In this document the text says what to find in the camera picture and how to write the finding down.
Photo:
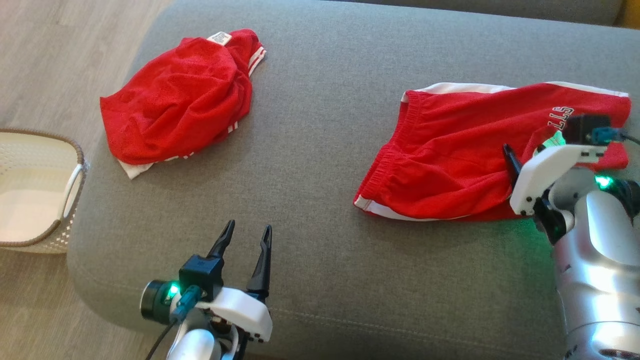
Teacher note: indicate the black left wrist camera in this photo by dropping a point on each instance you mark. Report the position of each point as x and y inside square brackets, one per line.
[200, 272]

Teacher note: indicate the red basketball shorts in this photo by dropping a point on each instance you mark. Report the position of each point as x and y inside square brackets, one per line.
[450, 155]

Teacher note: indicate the white woven laundry basket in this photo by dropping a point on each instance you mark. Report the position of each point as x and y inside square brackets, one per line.
[30, 200]

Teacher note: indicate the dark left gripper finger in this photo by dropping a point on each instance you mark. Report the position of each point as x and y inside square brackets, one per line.
[262, 270]
[223, 242]

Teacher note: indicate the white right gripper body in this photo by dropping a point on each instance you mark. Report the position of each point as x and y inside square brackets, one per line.
[545, 167]

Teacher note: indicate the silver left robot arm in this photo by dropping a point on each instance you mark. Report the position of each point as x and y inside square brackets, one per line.
[195, 345]

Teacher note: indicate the grey sofa seat cushion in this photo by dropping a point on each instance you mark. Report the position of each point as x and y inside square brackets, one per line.
[320, 175]

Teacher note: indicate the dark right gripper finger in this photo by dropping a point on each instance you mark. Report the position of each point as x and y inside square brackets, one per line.
[512, 165]

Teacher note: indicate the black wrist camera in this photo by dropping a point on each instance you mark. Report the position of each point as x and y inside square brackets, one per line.
[200, 272]
[585, 127]

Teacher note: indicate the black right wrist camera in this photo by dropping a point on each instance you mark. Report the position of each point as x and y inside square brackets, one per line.
[585, 127]

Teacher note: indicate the red basketball jersey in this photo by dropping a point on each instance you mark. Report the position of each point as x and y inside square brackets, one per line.
[175, 105]

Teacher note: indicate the yellow sofa cushion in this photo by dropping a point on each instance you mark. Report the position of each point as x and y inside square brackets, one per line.
[631, 12]

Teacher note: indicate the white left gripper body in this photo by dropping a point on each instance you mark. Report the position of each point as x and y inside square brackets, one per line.
[245, 310]

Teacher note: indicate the grey sofa back cushion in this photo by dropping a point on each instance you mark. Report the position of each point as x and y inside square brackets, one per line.
[500, 10]

